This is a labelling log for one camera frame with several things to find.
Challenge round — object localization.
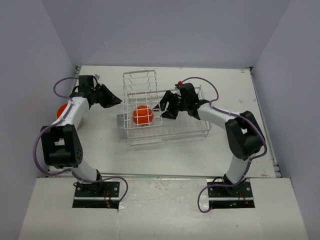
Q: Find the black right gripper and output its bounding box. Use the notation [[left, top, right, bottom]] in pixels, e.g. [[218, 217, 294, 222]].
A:
[[153, 90, 189, 120]]

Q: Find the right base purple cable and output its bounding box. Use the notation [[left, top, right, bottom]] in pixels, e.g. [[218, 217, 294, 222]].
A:
[[196, 181, 241, 213]]

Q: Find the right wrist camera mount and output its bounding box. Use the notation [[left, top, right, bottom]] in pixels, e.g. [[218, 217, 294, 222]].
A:
[[174, 81, 183, 91]]

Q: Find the small orange bowl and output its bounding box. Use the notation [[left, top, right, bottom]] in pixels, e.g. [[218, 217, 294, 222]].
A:
[[132, 105, 154, 127]]

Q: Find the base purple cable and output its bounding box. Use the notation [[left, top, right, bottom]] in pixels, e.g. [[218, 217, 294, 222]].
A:
[[196, 181, 241, 213], [99, 174, 129, 207]]

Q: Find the white wire dish rack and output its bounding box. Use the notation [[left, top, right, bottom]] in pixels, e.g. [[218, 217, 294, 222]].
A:
[[117, 70, 211, 146]]

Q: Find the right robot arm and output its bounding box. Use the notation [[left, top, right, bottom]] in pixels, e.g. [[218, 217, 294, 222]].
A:
[[154, 83, 268, 197]]

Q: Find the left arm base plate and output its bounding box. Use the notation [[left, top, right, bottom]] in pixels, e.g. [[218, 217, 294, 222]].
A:
[[72, 181, 120, 210]]

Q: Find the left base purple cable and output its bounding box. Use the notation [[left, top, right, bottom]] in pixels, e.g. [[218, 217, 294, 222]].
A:
[[99, 174, 129, 207]]

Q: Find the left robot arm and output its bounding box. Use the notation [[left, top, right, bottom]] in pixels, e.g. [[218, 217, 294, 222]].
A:
[[32, 75, 122, 197]]

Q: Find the plain beige bowl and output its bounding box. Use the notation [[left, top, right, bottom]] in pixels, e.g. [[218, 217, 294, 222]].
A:
[[76, 118, 84, 129]]

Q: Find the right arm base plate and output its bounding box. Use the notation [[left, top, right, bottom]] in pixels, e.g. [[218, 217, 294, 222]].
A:
[[207, 179, 255, 209]]

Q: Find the large orange bowl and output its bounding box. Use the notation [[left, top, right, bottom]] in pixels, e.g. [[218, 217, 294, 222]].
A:
[[55, 103, 68, 120]]

